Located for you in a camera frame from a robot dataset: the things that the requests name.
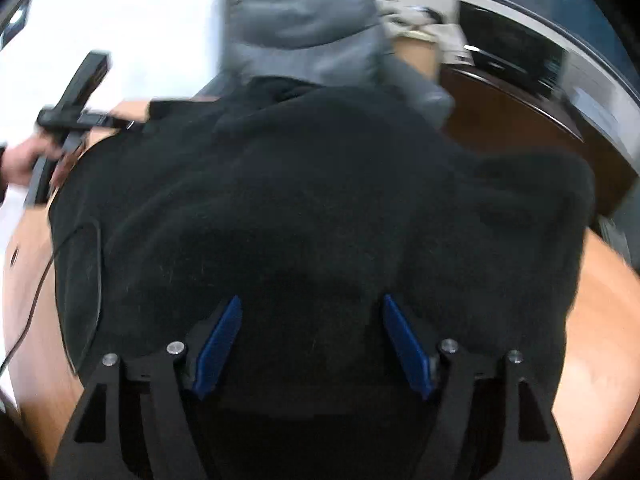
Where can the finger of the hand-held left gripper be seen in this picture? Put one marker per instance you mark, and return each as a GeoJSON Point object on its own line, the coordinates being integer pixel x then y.
{"type": "Point", "coordinates": [107, 121]}

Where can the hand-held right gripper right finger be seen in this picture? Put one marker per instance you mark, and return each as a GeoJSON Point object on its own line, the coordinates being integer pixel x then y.
{"type": "Point", "coordinates": [407, 347]}

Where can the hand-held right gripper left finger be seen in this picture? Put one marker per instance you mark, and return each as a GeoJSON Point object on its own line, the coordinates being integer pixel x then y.
{"type": "Point", "coordinates": [219, 347]}

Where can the black garment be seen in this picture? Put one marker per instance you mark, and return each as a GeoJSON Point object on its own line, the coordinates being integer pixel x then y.
{"type": "Point", "coordinates": [320, 185]}

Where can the person's left hand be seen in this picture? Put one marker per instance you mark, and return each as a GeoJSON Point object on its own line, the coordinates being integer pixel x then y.
{"type": "Point", "coordinates": [22, 162]}

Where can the grey garment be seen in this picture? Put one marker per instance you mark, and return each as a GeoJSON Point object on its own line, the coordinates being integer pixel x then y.
{"type": "Point", "coordinates": [300, 25]}

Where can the dark wooden desk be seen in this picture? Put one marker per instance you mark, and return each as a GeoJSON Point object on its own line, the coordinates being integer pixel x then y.
{"type": "Point", "coordinates": [505, 115]}

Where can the black monitor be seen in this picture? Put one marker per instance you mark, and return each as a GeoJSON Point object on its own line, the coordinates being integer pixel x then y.
{"type": "Point", "coordinates": [510, 45]}

